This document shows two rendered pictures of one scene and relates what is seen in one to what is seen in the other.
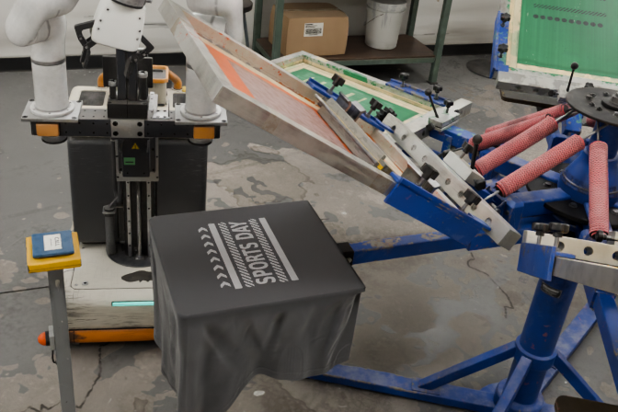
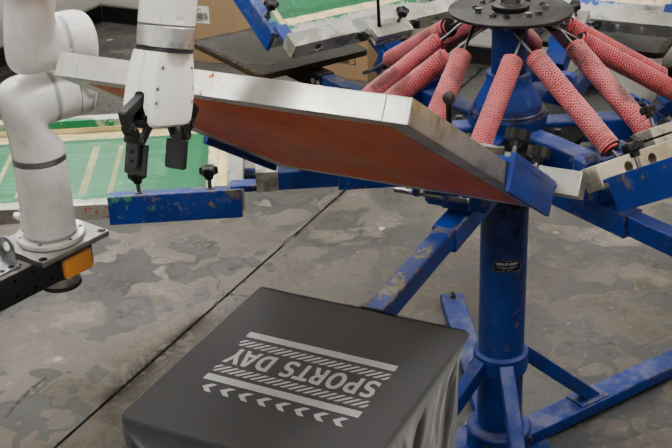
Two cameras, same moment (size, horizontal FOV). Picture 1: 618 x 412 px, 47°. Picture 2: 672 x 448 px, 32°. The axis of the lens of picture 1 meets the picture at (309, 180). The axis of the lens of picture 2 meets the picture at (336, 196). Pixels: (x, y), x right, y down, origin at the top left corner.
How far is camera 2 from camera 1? 1.21 m
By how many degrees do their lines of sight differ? 35
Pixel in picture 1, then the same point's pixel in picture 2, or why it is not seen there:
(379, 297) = not seen: hidden behind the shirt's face
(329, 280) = (425, 346)
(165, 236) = (182, 421)
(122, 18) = (179, 75)
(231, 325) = not seen: outside the picture
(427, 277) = not seen: hidden behind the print
